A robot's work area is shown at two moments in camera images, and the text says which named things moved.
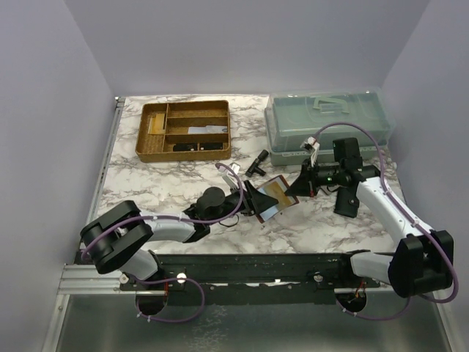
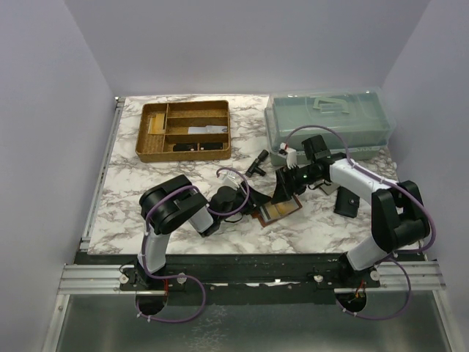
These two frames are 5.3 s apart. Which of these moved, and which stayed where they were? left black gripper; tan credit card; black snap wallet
Moved: tan credit card
Stayed: black snap wallet; left black gripper
